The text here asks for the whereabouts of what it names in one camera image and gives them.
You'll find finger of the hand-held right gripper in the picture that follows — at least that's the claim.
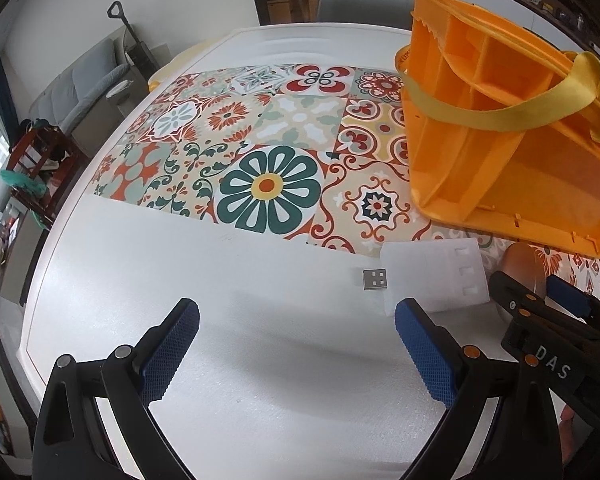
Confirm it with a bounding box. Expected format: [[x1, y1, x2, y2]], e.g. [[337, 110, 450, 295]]
[[489, 270, 548, 322], [546, 275, 600, 332]]

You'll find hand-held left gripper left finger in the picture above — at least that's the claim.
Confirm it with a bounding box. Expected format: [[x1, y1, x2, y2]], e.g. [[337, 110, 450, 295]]
[[32, 297, 201, 480]]

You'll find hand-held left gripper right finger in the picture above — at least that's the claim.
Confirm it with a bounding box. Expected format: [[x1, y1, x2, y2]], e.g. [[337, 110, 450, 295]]
[[395, 297, 563, 480]]

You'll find metallic oval case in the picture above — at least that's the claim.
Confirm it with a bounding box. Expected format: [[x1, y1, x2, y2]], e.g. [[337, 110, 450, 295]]
[[497, 241, 549, 321]]

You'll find white USB hub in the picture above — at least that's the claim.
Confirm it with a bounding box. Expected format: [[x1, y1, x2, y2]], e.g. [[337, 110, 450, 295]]
[[362, 239, 490, 317]]

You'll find orange plastic basket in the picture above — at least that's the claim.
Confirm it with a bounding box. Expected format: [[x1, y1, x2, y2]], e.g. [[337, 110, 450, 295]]
[[395, 0, 600, 260]]

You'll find patterned floral table runner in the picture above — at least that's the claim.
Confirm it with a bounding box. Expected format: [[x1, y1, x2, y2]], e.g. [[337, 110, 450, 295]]
[[92, 62, 600, 306]]

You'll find teal cloth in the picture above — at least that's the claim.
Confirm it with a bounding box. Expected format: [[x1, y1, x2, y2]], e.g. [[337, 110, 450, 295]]
[[0, 170, 47, 197]]

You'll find red wooden chair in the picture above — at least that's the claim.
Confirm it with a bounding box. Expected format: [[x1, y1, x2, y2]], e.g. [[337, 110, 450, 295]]
[[7, 125, 88, 226]]

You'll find grey sofa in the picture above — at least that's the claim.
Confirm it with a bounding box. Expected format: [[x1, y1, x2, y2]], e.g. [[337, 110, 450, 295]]
[[30, 37, 153, 133]]

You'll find cream yellow cushion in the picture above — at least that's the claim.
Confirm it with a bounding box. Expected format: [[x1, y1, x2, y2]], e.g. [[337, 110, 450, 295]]
[[149, 42, 208, 88]]

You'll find white sideboard cabinet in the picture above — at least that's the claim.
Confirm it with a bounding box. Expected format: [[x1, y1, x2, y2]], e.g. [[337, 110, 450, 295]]
[[450, 0, 600, 61]]

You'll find grey dining chair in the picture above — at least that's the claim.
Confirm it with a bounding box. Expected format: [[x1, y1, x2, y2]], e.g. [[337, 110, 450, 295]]
[[317, 0, 416, 26]]

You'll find black handled tool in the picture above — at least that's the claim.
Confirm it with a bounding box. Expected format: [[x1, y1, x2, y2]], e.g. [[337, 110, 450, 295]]
[[107, 1, 153, 81]]

